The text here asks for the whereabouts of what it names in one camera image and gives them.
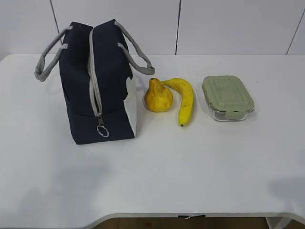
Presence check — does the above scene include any navy blue lunch bag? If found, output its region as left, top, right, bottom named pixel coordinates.
left=34, top=20, right=155, bottom=145

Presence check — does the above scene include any white table leg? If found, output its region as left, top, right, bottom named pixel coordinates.
left=265, top=217, right=291, bottom=229

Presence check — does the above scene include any black tape on table edge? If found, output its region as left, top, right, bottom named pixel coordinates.
left=178, top=215, right=206, bottom=219

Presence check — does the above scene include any yellow banana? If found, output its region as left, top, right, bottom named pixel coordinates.
left=161, top=78, right=194, bottom=127

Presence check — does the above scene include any glass container green lid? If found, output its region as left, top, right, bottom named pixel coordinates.
left=202, top=75, right=254, bottom=122

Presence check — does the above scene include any yellow pear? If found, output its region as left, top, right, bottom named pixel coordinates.
left=144, top=78, right=173, bottom=112

